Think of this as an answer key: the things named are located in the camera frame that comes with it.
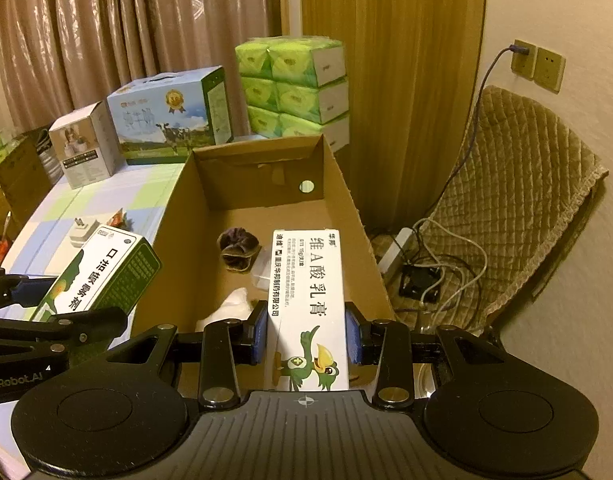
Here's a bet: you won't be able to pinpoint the bundle of green tissue packs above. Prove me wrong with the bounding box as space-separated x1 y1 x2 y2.
235 37 351 153

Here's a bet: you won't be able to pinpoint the yellow curtain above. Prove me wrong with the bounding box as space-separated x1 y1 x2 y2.
299 0 488 233

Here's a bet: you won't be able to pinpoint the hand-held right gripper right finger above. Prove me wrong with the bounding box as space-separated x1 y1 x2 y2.
343 309 508 410

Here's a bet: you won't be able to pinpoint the brown cardboard box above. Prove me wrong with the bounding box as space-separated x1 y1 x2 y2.
131 134 413 397

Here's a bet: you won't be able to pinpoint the dark brown hair scrunchie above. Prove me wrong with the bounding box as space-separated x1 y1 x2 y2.
217 227 261 274

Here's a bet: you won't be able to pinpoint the brown cardboard boxes stack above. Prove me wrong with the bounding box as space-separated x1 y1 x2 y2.
0 135 53 222

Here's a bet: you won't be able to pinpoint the metal bucket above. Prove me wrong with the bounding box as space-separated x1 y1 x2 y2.
39 147 63 187

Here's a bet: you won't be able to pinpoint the beige curtain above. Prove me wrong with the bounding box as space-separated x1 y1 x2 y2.
0 0 283 133

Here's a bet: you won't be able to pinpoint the green mouth spray box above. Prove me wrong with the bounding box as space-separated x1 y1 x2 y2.
30 225 163 326

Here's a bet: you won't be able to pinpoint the black power adapter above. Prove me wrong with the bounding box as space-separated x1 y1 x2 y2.
399 265 445 298

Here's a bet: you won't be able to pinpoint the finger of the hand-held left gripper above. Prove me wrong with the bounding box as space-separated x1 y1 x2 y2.
0 269 60 312
0 306 128 359

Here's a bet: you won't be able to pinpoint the white appliance box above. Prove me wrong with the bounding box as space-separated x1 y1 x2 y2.
49 101 125 190

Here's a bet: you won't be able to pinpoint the blue milk carton case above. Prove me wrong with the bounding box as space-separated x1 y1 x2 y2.
107 66 234 166

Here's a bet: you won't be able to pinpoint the quilted brown chair cover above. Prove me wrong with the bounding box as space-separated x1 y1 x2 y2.
416 85 610 337

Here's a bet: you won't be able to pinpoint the white ointment box green bird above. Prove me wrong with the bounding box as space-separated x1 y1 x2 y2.
272 229 360 392

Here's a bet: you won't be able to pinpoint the wall socket with plug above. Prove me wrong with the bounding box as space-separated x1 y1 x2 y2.
533 47 567 93

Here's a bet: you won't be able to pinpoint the white plug adapter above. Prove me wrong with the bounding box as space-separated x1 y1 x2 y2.
69 217 103 250

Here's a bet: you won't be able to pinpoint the white cables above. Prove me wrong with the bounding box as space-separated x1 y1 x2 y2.
411 217 490 312

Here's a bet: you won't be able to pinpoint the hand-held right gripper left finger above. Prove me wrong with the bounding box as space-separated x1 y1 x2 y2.
104 305 271 409

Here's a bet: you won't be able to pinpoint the white power strip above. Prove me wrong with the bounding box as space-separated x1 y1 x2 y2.
376 227 413 274

